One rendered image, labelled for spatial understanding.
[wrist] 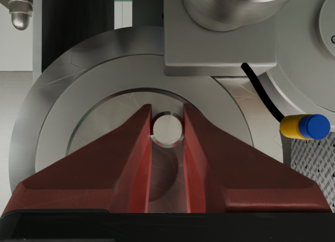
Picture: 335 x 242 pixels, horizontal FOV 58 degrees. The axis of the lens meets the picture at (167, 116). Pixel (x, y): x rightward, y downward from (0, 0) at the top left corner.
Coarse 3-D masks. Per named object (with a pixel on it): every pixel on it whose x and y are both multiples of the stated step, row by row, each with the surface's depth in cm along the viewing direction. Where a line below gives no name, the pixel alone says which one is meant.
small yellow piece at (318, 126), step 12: (252, 72) 13; (252, 84) 13; (264, 96) 13; (276, 108) 12; (288, 120) 11; (300, 120) 10; (312, 120) 10; (324, 120) 10; (288, 132) 11; (300, 132) 10; (312, 132) 10; (324, 132) 10
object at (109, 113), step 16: (112, 96) 14; (128, 96) 14; (144, 96) 14; (160, 96) 14; (176, 96) 14; (96, 112) 14; (112, 112) 14; (128, 112) 14; (160, 112) 14; (176, 112) 14; (80, 128) 14; (96, 128) 14; (112, 128) 14; (80, 144) 14; (160, 160) 14; (176, 160) 15; (160, 176) 14; (176, 176) 14; (160, 192) 15; (176, 192) 14; (160, 208) 14; (176, 208) 14
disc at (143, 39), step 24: (72, 48) 16; (96, 48) 16; (120, 48) 16; (144, 48) 16; (48, 72) 16; (72, 72) 16; (48, 96) 16; (240, 96) 16; (24, 120) 16; (264, 120) 16; (24, 144) 16; (264, 144) 16; (24, 168) 16
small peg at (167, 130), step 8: (168, 112) 12; (152, 120) 12; (160, 120) 11; (168, 120) 11; (176, 120) 11; (152, 128) 11; (160, 128) 11; (168, 128) 11; (176, 128) 11; (152, 136) 12; (160, 136) 11; (168, 136) 11; (176, 136) 11; (160, 144) 11; (168, 144) 11; (176, 144) 12
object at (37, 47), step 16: (48, 0) 18; (64, 0) 21; (80, 0) 24; (96, 0) 30; (112, 0) 39; (48, 16) 18; (64, 16) 21; (80, 16) 24; (96, 16) 30; (112, 16) 39; (48, 32) 18; (64, 32) 21; (80, 32) 24; (96, 32) 30; (32, 48) 17; (48, 48) 18; (64, 48) 21; (32, 64) 17; (48, 64) 18
